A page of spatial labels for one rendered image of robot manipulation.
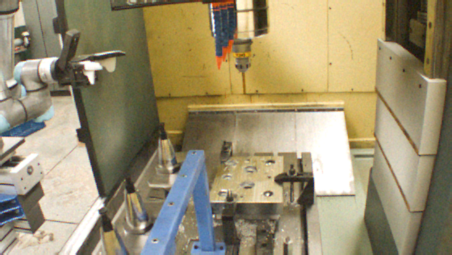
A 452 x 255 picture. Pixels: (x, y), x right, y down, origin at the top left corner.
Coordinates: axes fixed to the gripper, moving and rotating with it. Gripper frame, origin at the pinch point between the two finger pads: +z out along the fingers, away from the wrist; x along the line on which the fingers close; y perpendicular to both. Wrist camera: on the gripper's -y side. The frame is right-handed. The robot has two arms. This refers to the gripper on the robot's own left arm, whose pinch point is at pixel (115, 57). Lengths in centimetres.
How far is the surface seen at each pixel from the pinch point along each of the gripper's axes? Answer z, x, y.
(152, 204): 19.6, 33.6, 23.4
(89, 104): -30.7, -30.2, 24.4
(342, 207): 70, -48, 83
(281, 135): 40, -90, 67
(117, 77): -32, -59, 22
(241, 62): 34.2, -4.4, 4.2
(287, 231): 46, 2, 55
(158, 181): 17.8, 24.5, 23.4
